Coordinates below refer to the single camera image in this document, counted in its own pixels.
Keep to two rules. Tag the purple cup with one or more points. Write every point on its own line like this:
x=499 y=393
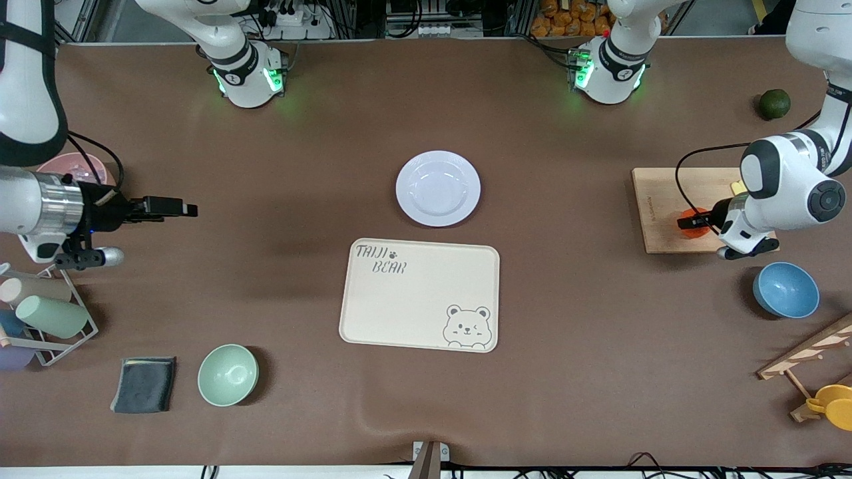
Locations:
x=13 y=358

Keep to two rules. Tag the grey table clamp bracket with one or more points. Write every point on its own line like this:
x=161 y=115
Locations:
x=430 y=459

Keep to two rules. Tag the dark green lime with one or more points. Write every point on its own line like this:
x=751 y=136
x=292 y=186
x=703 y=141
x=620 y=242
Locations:
x=775 y=104

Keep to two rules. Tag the blue bowl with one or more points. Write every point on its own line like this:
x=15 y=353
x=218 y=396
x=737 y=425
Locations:
x=786 y=291

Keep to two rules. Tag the white round plate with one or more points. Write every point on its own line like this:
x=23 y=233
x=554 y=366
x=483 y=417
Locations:
x=438 y=188

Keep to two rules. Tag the pink bowl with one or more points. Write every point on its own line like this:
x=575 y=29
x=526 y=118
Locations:
x=60 y=166

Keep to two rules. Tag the clear ice cubes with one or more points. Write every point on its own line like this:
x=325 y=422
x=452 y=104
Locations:
x=86 y=175

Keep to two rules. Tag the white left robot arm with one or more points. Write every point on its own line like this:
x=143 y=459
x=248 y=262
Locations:
x=779 y=179

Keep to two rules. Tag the white power strip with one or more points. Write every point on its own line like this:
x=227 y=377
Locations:
x=299 y=26
x=418 y=30

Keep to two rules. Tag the bag of oranges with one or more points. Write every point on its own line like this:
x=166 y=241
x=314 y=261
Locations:
x=572 y=18

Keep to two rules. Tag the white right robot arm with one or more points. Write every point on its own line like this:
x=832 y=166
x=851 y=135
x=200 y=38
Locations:
x=26 y=100

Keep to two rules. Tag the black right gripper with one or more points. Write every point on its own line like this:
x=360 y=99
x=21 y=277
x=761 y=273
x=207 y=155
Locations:
x=112 y=211

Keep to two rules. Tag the mint green bowl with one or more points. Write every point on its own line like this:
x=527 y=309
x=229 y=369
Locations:
x=227 y=376

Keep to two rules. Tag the wooden peg dish rack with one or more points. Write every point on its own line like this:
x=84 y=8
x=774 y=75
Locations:
x=809 y=349

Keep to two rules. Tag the cream bear print tray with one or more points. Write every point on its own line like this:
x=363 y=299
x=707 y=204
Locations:
x=419 y=299

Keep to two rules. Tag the yellow cup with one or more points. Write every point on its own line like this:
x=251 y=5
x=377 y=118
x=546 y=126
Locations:
x=835 y=407

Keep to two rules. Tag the folded grey cloth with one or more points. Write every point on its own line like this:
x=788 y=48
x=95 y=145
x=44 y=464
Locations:
x=143 y=386

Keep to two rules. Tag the beige cup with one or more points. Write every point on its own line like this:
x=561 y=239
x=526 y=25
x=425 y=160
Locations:
x=36 y=289

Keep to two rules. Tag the mint green cup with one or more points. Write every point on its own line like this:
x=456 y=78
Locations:
x=53 y=317

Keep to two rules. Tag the bamboo cutting board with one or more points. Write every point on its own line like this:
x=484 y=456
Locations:
x=655 y=213

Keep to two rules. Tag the dark blue cup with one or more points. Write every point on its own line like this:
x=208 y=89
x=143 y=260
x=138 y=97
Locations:
x=10 y=324

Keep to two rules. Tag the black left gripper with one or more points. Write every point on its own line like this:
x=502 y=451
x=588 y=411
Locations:
x=718 y=213

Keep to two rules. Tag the orange fruit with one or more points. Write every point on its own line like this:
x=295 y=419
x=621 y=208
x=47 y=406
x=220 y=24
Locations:
x=695 y=233

